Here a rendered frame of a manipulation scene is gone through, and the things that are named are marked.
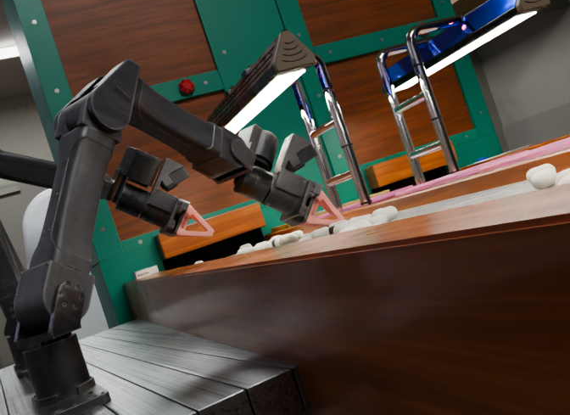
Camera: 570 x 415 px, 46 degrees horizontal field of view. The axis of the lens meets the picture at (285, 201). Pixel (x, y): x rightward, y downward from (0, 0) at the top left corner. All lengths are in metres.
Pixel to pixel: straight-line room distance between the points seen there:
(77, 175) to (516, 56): 3.68
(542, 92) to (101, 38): 2.90
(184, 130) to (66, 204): 0.25
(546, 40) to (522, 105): 0.44
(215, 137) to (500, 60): 3.49
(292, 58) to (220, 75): 0.81
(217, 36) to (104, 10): 0.33
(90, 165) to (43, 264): 0.15
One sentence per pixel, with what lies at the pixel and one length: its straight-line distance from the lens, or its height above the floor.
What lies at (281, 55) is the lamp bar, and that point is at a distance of 1.20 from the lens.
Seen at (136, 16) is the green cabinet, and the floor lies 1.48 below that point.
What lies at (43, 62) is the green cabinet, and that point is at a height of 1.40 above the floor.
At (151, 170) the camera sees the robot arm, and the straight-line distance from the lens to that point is 1.35.
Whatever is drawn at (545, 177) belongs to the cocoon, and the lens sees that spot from 0.71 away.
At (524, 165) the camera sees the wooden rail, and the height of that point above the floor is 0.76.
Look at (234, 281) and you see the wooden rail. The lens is 0.70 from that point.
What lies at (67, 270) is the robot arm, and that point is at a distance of 0.83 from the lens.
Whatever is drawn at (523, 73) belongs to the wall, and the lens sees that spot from 4.33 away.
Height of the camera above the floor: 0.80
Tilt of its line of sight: 1 degrees up
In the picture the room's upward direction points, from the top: 19 degrees counter-clockwise
